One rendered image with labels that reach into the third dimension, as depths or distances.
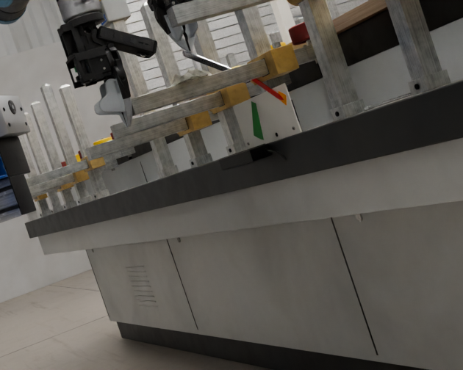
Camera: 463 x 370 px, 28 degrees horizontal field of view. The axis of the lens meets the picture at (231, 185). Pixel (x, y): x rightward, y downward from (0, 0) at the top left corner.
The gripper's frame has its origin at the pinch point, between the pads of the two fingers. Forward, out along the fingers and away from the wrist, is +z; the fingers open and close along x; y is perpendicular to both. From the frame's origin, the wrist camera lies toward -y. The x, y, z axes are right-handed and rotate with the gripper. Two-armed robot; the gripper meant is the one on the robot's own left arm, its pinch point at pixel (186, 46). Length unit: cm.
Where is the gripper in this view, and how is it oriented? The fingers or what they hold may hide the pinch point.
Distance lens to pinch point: 201.6
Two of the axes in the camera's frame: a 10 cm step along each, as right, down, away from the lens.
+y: 3.8, -1.0, -9.2
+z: 3.3, 9.4, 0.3
